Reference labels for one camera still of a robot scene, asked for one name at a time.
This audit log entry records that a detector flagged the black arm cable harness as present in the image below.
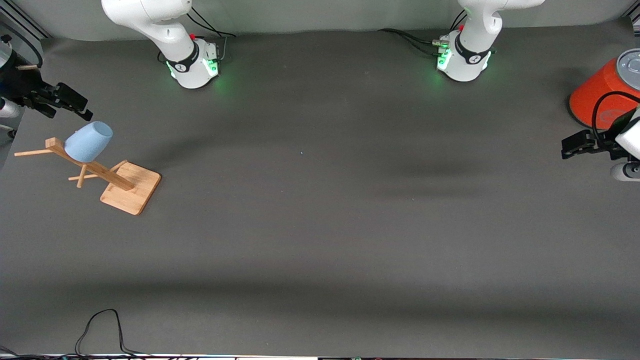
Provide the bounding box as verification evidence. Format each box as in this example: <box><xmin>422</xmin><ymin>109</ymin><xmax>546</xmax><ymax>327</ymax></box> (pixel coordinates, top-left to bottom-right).
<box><xmin>591</xmin><ymin>92</ymin><xmax>640</xmax><ymax>147</ymax></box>
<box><xmin>0</xmin><ymin>20</ymin><xmax>45</xmax><ymax>68</ymax></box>

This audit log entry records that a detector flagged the light blue cup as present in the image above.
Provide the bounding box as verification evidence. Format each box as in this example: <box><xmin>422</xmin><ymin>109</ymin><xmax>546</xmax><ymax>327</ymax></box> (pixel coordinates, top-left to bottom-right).
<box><xmin>64</xmin><ymin>121</ymin><xmax>114</xmax><ymax>163</ymax></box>

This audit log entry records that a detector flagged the black left arm base cable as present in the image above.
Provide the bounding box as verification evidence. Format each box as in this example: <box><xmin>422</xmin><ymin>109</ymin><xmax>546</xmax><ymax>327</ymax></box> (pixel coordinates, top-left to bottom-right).
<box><xmin>378</xmin><ymin>9</ymin><xmax>468</xmax><ymax>57</ymax></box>

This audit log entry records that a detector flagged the black arm base cable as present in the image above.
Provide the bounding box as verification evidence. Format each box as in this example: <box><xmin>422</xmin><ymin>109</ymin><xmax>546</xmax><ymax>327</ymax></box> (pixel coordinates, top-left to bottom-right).
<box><xmin>187</xmin><ymin>6</ymin><xmax>237</xmax><ymax>62</ymax></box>
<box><xmin>378</xmin><ymin>9</ymin><xmax>468</xmax><ymax>57</ymax></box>

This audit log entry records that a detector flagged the wooden cup stand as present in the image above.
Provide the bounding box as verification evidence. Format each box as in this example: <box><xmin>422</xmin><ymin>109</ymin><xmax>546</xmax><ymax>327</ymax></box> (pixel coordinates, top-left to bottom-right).
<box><xmin>14</xmin><ymin>137</ymin><xmax>163</xmax><ymax>216</ymax></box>

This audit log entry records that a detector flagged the black left arm cable harness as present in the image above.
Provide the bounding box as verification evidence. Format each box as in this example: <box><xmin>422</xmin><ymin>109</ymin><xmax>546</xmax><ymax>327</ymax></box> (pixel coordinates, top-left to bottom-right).
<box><xmin>591</xmin><ymin>92</ymin><xmax>640</xmax><ymax>147</ymax></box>

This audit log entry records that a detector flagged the thin black looped cable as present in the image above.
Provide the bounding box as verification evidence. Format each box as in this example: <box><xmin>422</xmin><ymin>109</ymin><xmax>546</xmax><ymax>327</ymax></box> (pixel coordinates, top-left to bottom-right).
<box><xmin>75</xmin><ymin>309</ymin><xmax>151</xmax><ymax>359</ymax></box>

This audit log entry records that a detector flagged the orange cylinder with grey lid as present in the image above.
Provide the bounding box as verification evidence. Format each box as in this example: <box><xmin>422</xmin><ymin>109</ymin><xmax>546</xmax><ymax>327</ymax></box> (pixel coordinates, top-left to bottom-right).
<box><xmin>569</xmin><ymin>48</ymin><xmax>640</xmax><ymax>131</ymax></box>

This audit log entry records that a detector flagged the black right arm base cable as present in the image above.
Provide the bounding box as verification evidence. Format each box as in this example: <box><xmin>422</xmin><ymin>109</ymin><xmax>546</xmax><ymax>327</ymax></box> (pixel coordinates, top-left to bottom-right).
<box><xmin>187</xmin><ymin>6</ymin><xmax>237</xmax><ymax>62</ymax></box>

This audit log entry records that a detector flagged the black right arm cable harness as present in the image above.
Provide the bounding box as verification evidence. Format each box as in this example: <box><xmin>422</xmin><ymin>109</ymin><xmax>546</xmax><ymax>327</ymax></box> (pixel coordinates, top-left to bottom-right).
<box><xmin>0</xmin><ymin>20</ymin><xmax>45</xmax><ymax>68</ymax></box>

